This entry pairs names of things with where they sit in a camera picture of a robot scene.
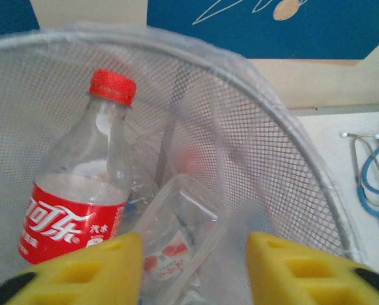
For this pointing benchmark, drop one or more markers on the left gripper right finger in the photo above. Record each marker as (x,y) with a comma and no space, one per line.
(303,279)

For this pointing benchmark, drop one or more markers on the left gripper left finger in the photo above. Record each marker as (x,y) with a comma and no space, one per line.
(81,279)

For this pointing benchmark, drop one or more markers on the red label cola bottle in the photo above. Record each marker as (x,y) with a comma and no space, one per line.
(75,216)

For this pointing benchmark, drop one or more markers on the red white label water bottle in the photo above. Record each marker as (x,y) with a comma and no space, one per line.
(176,222)

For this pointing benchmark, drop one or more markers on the translucent mesh waste bin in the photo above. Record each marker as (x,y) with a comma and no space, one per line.
(240,127)

